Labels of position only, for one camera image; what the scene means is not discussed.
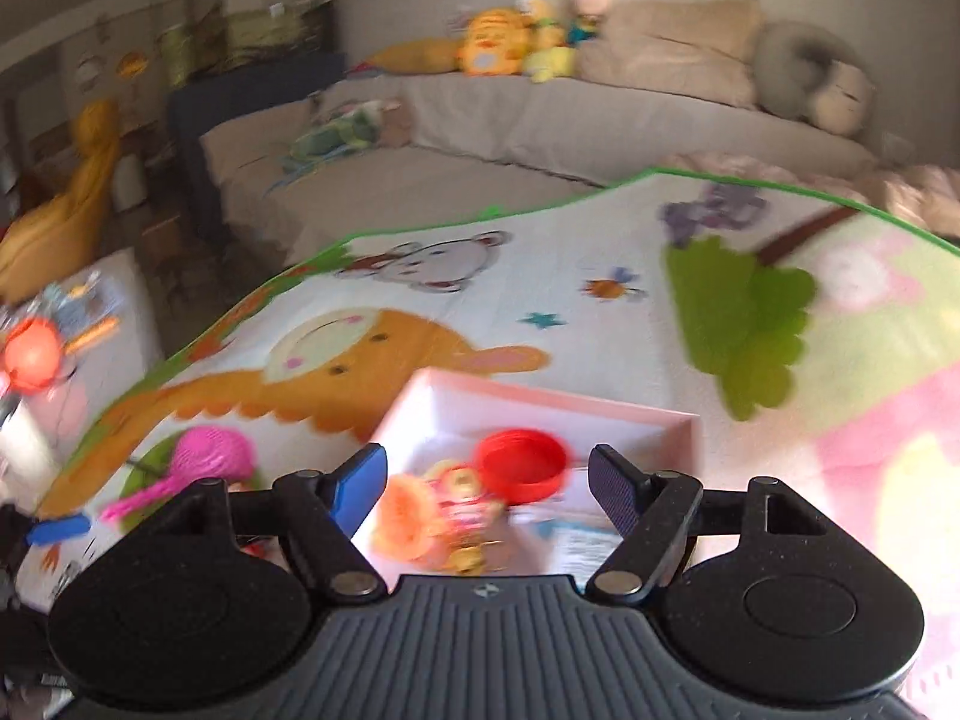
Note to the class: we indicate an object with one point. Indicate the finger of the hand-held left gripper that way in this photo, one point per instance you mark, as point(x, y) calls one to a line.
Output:
point(56, 530)

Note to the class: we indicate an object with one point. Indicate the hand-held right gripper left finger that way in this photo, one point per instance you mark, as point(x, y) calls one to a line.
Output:
point(358, 487)

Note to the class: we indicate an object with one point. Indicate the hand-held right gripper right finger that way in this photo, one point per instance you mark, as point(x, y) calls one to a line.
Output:
point(616, 487)

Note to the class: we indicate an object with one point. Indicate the orange plastic toy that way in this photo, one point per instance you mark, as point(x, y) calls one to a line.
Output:
point(405, 521)

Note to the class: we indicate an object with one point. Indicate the blue printed packet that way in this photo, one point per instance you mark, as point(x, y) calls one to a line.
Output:
point(581, 547)

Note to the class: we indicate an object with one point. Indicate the red round toy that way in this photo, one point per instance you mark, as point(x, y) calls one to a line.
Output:
point(521, 461)

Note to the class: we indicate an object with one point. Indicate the gold and pink toy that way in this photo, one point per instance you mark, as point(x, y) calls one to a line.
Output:
point(461, 499)

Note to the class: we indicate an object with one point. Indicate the pink cardboard box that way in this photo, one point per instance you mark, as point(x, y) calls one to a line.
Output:
point(525, 405)

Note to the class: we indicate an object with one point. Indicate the pink plastic net scoop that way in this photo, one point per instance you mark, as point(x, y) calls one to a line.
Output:
point(210, 454)

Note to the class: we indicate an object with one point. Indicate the orange ball toy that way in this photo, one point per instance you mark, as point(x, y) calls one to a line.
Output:
point(30, 352)

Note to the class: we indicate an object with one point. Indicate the white side table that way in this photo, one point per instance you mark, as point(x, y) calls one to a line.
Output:
point(127, 360)

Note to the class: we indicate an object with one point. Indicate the printed cartoon play mat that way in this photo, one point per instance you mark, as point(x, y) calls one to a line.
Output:
point(525, 292)

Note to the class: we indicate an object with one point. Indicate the green plush toy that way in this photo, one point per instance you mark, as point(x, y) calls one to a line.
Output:
point(334, 135)

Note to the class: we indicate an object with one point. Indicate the brown plush toy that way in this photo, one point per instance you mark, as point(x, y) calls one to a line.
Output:
point(399, 124)

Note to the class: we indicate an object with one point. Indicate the grey sofa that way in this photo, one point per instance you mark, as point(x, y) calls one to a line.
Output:
point(487, 135)

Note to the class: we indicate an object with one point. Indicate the dark cabinet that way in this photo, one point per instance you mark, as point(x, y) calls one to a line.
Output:
point(195, 135)

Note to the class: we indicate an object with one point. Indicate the long yellow pillow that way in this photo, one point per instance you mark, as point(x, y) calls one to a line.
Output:
point(412, 56)

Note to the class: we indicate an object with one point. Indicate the yellow duck plush toy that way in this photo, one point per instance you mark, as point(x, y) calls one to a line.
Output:
point(551, 52)

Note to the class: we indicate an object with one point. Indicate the beige pillow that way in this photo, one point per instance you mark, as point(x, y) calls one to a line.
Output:
point(667, 49)

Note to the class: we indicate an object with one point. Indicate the white bear plush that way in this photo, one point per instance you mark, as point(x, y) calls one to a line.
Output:
point(847, 101)

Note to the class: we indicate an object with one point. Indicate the grey neck pillow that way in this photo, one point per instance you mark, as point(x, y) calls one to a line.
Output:
point(780, 64)

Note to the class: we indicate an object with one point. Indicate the yellow duck plush backpack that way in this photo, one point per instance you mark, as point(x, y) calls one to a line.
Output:
point(495, 45)

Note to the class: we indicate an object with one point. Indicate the glass fish tank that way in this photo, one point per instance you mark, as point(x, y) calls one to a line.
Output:
point(247, 22)

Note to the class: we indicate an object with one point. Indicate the small doll with blue outfit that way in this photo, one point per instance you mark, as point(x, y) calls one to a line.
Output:
point(589, 4)

